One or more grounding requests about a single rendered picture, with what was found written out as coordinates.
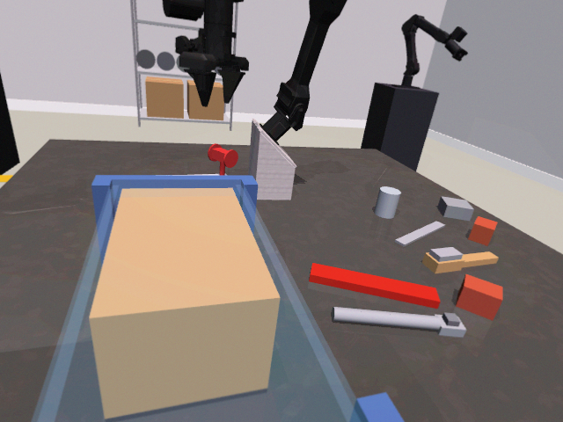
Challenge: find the orange-red rectangular block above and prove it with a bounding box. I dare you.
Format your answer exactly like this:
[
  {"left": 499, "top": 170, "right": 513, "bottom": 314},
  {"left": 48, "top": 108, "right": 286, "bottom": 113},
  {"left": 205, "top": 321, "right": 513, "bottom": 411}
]
[
  {"left": 456, "top": 274, "right": 503, "bottom": 320},
  {"left": 468, "top": 216, "right": 498, "bottom": 246}
]

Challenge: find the red long bar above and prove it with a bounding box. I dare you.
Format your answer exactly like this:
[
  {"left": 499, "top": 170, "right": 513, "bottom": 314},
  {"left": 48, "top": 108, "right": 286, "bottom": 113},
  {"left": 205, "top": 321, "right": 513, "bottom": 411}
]
[{"left": 309, "top": 263, "right": 440, "bottom": 309}]

